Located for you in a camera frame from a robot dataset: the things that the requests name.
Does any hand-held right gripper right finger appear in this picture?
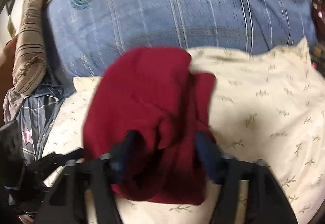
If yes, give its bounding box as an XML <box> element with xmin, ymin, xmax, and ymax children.
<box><xmin>195</xmin><ymin>131</ymin><xmax>299</xmax><ymax>224</ymax></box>

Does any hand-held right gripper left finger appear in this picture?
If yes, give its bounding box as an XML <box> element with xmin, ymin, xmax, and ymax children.
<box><xmin>33</xmin><ymin>130</ymin><xmax>143</xmax><ymax>224</ymax></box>

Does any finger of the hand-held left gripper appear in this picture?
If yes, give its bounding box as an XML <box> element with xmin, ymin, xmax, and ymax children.
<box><xmin>25</xmin><ymin>148</ymin><xmax>85</xmax><ymax>176</ymax></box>

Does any red garment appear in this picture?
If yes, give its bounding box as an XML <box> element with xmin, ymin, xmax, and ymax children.
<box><xmin>81</xmin><ymin>46</ymin><xmax>225</xmax><ymax>206</ymax></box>

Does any grey-blue star-print duvet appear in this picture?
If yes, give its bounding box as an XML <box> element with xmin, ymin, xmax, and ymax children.
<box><xmin>14</xmin><ymin>79</ymin><xmax>77</xmax><ymax>166</ymax></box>

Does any grey-beige cloth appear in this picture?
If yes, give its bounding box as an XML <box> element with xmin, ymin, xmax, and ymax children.
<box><xmin>4</xmin><ymin>87</ymin><xmax>26</xmax><ymax>123</ymax></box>

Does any cream leaf-print bed sheet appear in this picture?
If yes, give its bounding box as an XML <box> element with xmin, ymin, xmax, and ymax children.
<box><xmin>42</xmin><ymin>36</ymin><xmax>323</xmax><ymax>224</ymax></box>

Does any brown striped floral pillow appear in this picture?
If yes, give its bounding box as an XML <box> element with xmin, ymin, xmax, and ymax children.
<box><xmin>11</xmin><ymin>0</ymin><xmax>55</xmax><ymax>97</ymax></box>

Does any blue plaid pillow with emblem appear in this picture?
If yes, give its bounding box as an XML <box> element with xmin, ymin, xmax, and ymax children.
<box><xmin>44</xmin><ymin>0</ymin><xmax>318</xmax><ymax>78</ymax></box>

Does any dark red object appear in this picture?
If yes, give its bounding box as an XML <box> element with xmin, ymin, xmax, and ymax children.
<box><xmin>311</xmin><ymin>0</ymin><xmax>325</xmax><ymax>69</ymax></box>

